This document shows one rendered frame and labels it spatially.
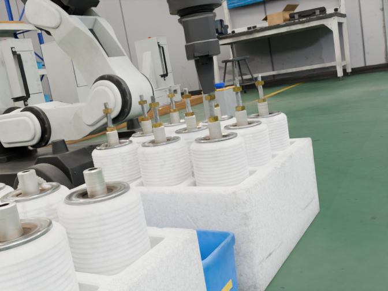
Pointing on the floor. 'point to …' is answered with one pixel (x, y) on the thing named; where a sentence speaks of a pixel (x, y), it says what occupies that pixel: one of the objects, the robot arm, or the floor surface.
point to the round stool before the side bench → (239, 71)
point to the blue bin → (217, 259)
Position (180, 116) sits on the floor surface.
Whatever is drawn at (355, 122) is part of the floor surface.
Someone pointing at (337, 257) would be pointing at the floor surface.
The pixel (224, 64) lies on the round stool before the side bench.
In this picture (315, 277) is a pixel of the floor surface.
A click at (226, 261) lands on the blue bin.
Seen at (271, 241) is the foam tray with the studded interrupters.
